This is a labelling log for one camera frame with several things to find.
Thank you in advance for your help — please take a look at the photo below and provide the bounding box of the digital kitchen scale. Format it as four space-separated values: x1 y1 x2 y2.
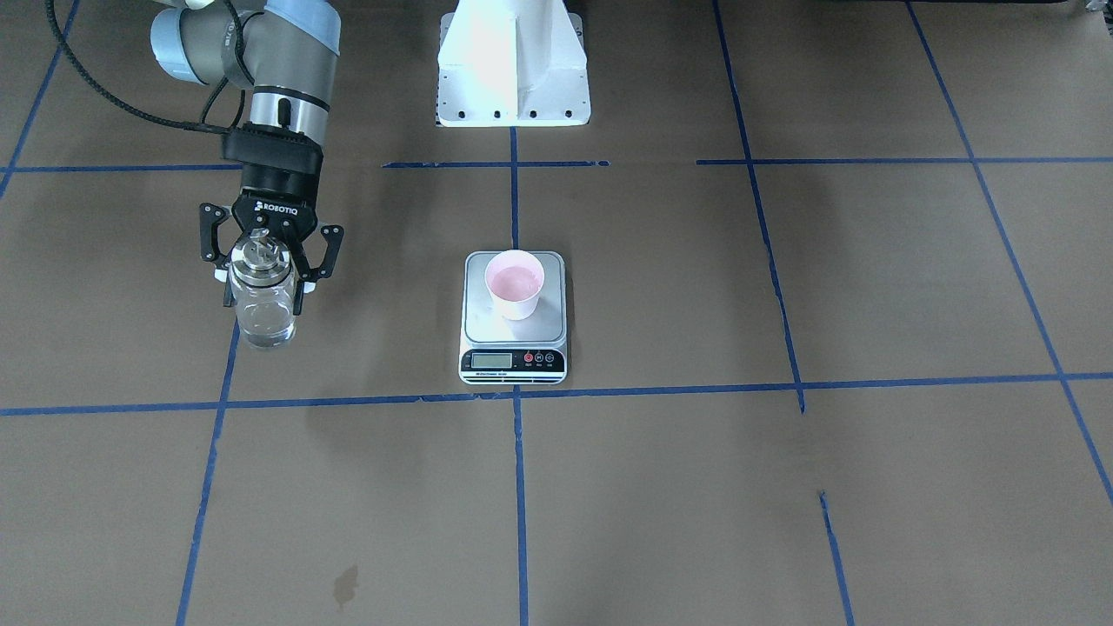
459 250 570 385

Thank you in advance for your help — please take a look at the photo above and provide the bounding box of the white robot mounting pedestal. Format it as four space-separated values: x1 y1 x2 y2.
435 1 592 128

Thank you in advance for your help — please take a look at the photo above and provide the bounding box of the pink paper cup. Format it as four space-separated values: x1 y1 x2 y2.
483 250 545 321

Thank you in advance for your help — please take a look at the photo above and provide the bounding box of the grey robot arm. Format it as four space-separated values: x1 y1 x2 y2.
150 1 344 314

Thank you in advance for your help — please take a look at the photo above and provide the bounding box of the glass sauce bottle metal spout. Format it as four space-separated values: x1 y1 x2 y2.
228 229 296 350

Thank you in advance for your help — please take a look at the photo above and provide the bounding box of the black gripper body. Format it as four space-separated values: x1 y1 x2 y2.
221 126 323 252

